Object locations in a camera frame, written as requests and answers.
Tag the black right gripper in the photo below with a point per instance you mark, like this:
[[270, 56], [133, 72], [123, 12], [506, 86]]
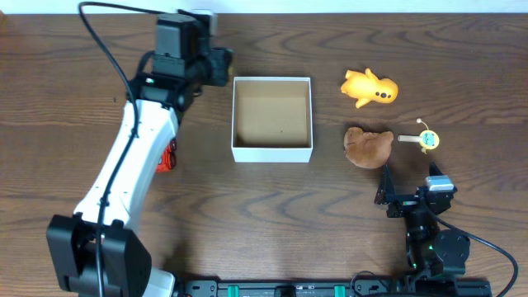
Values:
[[387, 195]]

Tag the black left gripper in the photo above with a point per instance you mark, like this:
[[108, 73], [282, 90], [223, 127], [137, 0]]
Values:
[[223, 66]]

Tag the red toy truck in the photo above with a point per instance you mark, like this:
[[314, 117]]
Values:
[[168, 159]]

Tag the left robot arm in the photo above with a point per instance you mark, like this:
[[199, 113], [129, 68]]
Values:
[[96, 250]]

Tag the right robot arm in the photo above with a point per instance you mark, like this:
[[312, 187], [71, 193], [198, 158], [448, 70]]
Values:
[[430, 250]]

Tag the brown plush toy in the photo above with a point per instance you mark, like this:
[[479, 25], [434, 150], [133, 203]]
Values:
[[367, 150]]

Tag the orange rubber animal toy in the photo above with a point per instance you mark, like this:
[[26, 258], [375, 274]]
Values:
[[366, 87]]

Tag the white cardboard box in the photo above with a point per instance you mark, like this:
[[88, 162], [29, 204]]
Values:
[[272, 120]]

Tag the black mounting rail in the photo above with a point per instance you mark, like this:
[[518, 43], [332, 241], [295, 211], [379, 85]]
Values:
[[362, 286]]

